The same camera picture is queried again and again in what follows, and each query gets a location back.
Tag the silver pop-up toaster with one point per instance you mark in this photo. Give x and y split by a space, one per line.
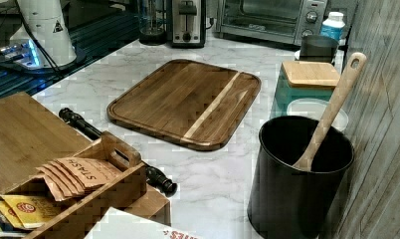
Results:
186 23

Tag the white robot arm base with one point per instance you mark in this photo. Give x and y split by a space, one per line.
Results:
44 35

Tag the dark wooden cutting board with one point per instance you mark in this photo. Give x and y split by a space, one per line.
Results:
192 104

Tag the bamboo tea bag organizer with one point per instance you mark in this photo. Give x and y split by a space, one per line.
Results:
79 217

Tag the brown Stash tea packets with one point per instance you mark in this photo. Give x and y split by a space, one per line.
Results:
71 177

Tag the silver toaster oven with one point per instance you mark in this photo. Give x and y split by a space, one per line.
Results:
283 21

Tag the teal container with bamboo lid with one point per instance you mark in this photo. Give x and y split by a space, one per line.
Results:
301 79

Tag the dark grey metal cup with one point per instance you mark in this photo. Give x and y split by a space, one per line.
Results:
316 48

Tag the black utensil canister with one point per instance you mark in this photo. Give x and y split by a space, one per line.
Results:
285 202

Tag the clear plastic lid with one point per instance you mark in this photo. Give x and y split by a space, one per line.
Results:
313 109

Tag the wooden spoon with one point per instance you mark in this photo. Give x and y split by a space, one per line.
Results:
350 74

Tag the blue bottle with white cap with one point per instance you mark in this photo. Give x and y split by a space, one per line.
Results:
332 27

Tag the white box with red print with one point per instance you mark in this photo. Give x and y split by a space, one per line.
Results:
117 224

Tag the yellow tea packet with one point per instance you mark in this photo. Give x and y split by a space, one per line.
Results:
32 211

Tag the bamboo drawer cabinet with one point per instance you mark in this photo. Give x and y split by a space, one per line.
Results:
30 136

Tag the dark glass blender jar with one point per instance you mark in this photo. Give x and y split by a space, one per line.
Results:
151 18

